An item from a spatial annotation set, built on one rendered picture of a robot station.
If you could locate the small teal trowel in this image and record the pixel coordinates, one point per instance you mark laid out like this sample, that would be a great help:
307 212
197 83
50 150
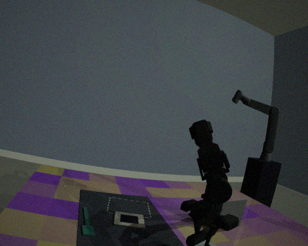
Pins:
87 229

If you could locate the beige tile with dark rectangle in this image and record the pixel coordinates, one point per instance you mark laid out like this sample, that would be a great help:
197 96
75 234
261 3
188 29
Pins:
129 219

